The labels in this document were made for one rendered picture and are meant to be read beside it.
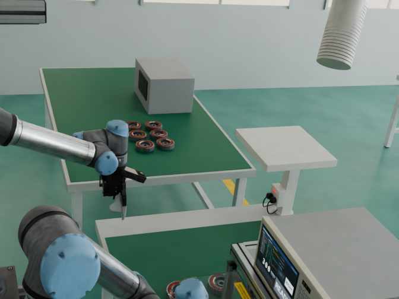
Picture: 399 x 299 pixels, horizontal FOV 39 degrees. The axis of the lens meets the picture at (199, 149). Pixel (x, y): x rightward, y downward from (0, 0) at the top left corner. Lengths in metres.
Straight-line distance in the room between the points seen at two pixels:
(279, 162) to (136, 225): 0.77
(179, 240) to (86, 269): 1.56
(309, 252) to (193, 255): 0.94
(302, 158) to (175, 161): 1.01
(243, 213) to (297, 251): 1.21
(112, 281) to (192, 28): 5.09
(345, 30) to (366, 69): 4.91
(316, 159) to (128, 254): 0.94
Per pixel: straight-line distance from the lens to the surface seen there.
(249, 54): 6.65
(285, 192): 2.86
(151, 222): 2.76
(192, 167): 3.27
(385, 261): 1.80
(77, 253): 1.09
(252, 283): 1.93
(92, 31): 6.05
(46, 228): 1.15
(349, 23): 2.66
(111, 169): 1.79
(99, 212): 4.18
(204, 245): 2.64
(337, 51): 2.62
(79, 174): 3.14
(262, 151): 2.53
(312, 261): 1.71
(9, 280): 2.00
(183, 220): 2.80
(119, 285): 1.42
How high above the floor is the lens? 2.31
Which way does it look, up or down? 27 degrees down
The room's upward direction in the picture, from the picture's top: 6 degrees clockwise
